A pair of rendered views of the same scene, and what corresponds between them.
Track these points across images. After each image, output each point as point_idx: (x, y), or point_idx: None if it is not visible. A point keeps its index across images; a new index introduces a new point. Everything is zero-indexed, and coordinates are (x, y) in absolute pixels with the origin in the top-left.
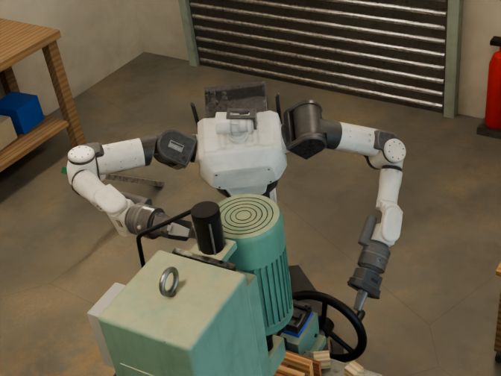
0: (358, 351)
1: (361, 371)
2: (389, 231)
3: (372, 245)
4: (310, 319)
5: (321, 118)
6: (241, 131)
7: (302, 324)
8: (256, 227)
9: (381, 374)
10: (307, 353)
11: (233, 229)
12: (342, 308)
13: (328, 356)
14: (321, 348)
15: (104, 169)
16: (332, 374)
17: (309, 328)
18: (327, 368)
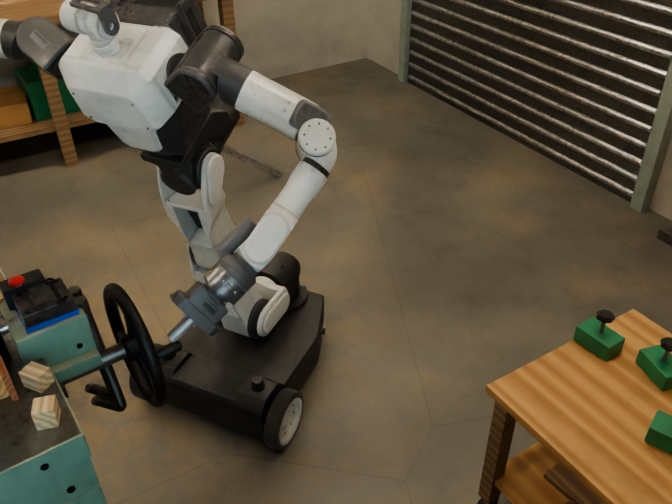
0: (154, 396)
1: (50, 415)
2: (254, 247)
3: (226, 258)
4: (68, 318)
5: (226, 56)
6: (92, 33)
7: (40, 317)
8: None
9: (83, 433)
10: (40, 362)
11: None
12: (132, 324)
13: (38, 375)
14: (84, 366)
15: None
16: (31, 402)
17: (54, 328)
18: (36, 392)
